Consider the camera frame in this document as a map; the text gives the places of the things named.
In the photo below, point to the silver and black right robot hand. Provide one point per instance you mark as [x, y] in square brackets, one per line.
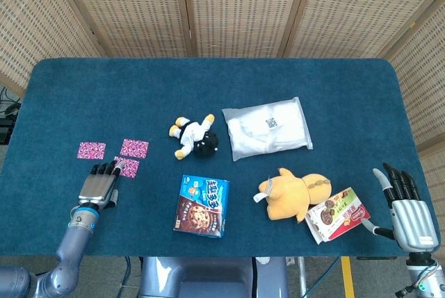
[413, 221]

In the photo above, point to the silver and black left robot hand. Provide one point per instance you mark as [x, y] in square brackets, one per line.
[98, 188]

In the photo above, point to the pink patterned square card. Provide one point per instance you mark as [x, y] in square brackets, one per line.
[134, 148]
[91, 150]
[129, 169]

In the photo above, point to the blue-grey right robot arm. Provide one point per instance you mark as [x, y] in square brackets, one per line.
[426, 277]

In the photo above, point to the red and white snack box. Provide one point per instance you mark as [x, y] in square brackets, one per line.
[333, 218]

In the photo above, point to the blue chocolate cookie box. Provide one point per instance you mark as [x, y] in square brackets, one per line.
[200, 211]

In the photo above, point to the black equipment box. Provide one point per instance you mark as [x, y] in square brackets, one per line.
[5, 131]

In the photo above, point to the black-headed white-robed plush doll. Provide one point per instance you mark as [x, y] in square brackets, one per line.
[205, 143]

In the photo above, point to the metal table leg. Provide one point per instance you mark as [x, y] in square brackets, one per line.
[302, 273]

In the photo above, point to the yellow plush animal toy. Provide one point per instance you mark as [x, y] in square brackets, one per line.
[288, 197]

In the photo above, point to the blue-grey robot torso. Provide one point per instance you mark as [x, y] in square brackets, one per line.
[208, 277]

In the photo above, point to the white clothing in plastic bag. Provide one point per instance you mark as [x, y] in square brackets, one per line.
[267, 138]

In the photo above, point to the woven wooden folding screen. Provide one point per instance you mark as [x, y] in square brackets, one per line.
[243, 6]

